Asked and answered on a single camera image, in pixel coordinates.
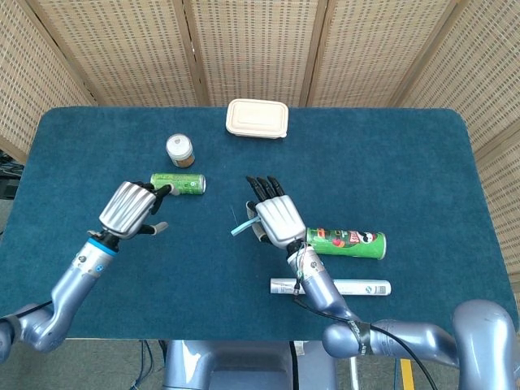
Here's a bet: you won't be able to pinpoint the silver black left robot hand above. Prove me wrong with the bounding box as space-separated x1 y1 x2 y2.
87 181 180 241

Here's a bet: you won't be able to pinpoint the blue felt table mat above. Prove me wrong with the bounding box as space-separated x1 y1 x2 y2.
0 106 520 342

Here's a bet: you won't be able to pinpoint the green Pringles tube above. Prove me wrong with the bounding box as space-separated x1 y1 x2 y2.
304 227 388 261

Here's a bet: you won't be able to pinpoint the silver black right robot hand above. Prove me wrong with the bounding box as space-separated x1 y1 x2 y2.
245 175 307 249

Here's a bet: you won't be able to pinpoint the dark equipment with cables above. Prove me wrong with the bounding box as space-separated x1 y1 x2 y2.
0 149 24 200

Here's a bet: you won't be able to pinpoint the woven bamboo screen panel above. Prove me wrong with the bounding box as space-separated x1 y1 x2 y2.
28 0 208 107
474 133 520 314
182 0 328 107
392 0 520 159
300 0 462 109
0 0 98 163

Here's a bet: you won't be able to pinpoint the white-lidded spice jar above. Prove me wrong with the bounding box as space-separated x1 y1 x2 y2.
165 133 196 168

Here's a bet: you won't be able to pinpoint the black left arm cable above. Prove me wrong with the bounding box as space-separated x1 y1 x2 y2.
0 299 56 320

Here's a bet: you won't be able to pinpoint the blue-grey robot torso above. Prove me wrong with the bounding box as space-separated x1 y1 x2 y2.
162 340 338 390

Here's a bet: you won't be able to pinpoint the blue floor cables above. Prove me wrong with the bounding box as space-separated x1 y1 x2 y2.
132 340 167 390

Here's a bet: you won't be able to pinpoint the yellow floor tape strip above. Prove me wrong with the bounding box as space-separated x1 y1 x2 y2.
400 357 415 390

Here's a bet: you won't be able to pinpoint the long white printed tube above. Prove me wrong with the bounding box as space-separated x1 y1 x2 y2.
269 277 392 297

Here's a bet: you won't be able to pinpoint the beige lidded lunch box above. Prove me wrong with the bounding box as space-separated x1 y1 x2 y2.
225 98 290 141

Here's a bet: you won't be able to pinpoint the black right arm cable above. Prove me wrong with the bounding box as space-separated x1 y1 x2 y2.
292 279 438 390

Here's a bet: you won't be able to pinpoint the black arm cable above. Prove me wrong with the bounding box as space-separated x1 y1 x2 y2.
292 279 438 390
0 299 56 320

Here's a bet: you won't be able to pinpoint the green drink can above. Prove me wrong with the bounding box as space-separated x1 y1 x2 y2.
149 172 207 196

